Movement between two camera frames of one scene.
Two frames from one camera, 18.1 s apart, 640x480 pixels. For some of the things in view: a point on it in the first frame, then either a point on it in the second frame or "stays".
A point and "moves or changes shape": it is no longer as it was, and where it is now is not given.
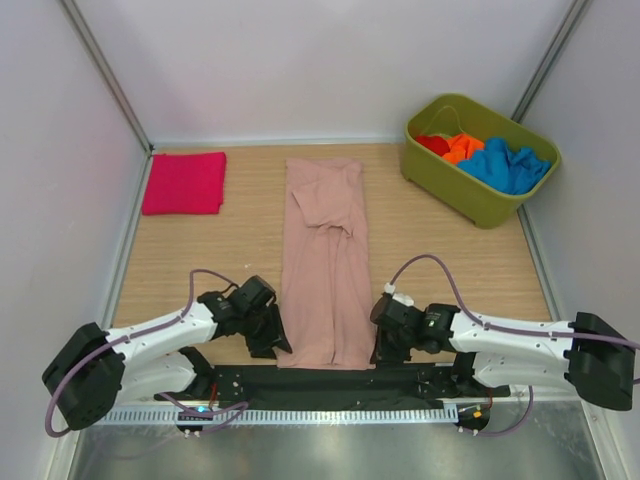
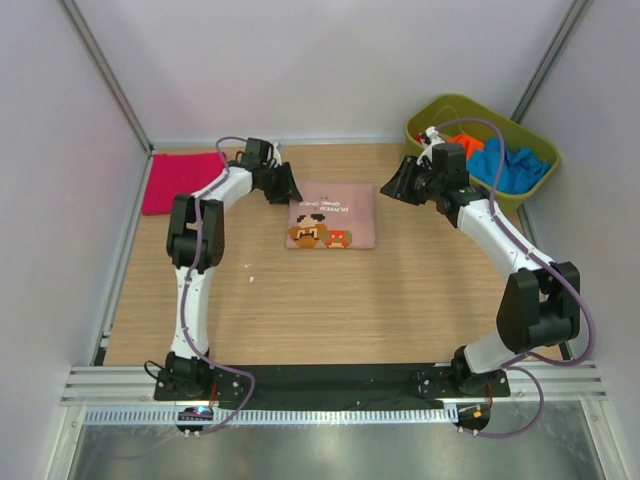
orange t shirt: x=462 y=147 stays
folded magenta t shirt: x=183 y=183 stays
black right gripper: x=383 y=352 to x=400 y=185
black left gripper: x=263 y=346 to x=283 y=196
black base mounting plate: x=290 y=384 stays
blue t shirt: x=514 y=171 stays
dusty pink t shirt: x=325 y=280 moves or changes shape
